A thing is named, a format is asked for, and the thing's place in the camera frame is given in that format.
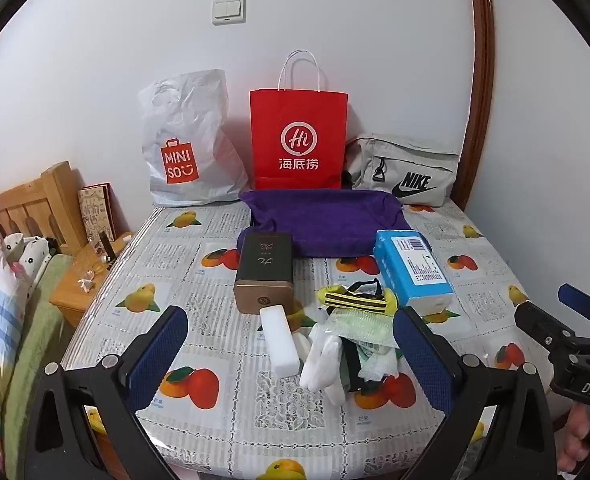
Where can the blue tissue pack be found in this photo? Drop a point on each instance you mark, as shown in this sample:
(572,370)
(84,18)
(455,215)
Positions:
(405,270)

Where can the white sock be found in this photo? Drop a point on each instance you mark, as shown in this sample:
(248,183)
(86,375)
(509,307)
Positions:
(320,370)

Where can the brown patterned book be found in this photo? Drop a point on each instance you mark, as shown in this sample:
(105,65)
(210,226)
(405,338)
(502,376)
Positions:
(95,215)

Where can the white plastic shopping bag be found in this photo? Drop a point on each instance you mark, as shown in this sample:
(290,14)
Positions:
(190,120)

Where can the dark tin box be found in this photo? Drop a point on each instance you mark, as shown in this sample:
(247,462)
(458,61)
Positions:
(265,270)

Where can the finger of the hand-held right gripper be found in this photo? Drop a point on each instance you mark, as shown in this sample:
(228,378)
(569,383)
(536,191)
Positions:
(577,300)
(542,325)

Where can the grey waist bag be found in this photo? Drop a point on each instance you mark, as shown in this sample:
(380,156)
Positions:
(405,160)

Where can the yellow black striped sock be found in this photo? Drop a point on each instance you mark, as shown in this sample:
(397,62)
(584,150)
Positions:
(355,305)

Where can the brown wooden door frame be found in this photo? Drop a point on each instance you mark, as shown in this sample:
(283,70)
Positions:
(480,85)

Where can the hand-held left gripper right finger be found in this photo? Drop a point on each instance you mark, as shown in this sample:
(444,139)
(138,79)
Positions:
(422,360)

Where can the small dark bottle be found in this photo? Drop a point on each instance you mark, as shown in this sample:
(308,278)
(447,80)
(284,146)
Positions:
(106,245)

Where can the white sponge block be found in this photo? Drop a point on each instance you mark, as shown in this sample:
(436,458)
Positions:
(277,340)

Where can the wooden headboard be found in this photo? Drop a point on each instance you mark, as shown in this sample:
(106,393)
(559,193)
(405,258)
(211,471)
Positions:
(40,200)

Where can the white wall light switch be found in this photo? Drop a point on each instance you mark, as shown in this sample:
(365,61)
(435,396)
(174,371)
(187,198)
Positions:
(229,11)

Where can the wooden nightstand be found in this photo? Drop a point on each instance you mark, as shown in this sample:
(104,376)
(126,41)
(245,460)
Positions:
(82,300)

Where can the white black spotted plush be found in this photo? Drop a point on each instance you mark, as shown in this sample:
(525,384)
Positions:
(30,255)

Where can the red paper bag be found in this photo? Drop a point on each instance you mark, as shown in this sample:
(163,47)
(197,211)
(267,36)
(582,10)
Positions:
(295,110)

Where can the purple towel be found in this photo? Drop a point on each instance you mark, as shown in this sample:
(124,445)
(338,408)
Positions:
(335,220)

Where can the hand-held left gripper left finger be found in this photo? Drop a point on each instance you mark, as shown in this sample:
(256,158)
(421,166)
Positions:
(157,355)

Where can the small white object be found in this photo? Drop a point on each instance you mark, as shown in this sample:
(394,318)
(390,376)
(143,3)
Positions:
(86,282)

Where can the fruit print tablecloth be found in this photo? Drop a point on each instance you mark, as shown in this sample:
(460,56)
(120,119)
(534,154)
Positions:
(255,410)

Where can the person's right hand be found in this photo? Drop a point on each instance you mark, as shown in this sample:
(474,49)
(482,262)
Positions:
(575,430)

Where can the light green cloth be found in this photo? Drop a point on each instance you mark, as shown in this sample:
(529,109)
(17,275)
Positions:
(362,327)

